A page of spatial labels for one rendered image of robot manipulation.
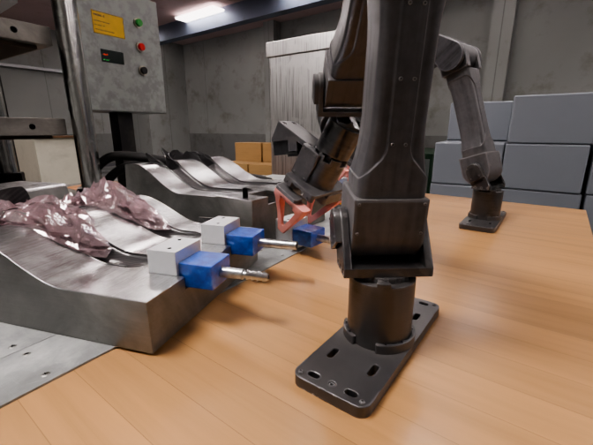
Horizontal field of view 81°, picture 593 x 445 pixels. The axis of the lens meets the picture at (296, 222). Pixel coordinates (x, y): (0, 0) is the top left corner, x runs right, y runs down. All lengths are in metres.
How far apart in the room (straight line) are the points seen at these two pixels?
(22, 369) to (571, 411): 0.46
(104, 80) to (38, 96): 9.40
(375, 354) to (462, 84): 0.70
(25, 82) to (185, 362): 10.53
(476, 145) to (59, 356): 0.83
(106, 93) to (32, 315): 1.07
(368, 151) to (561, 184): 2.14
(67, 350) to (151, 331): 0.09
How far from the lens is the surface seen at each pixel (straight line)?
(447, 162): 2.43
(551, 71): 6.79
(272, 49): 4.23
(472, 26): 7.07
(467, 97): 0.91
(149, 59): 1.55
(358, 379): 0.32
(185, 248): 0.40
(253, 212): 0.60
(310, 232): 0.58
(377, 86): 0.30
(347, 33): 0.45
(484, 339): 0.42
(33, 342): 0.45
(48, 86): 10.94
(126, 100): 1.47
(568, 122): 2.40
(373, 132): 0.30
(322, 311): 0.43
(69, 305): 0.42
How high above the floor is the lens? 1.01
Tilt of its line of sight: 15 degrees down
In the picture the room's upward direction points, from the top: straight up
